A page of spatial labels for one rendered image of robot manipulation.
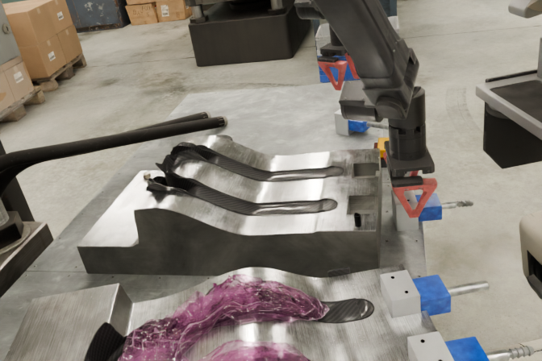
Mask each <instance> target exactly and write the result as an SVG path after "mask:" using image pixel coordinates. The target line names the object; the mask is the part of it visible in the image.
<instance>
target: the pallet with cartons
mask: <svg viewBox="0 0 542 361"><path fill-rule="evenodd" d="M2 5H3V7H4V10H5V12H6V16H7V18H8V20H9V23H10V27H11V30H12V31H13V34H14V36H15V39H16V42H17V44H18V46H19V50H20V52H21V55H22V58H23V61H24V63H25V65H26V68H27V71H28V73H29V76H30V78H31V82H32V84H38V83H40V87H41V90H42V91H43V93H45V92H51V91H55V90H57V89H58V83H57V81H63V80H69V79H71V78H72V77H73V76H75V73H73V69H75V68H84V67H85V66H86V65H87V63H86V61H85V57H84V55H83V53H82V48H81V43H80V40H79V38H78V35H77V31H76V28H75V26H74V25H73V22H72V19H71V16H70V13H69V9H68V7H67V3H66V1H65V0H26V1H21V2H11V3H6V4H2Z"/></svg>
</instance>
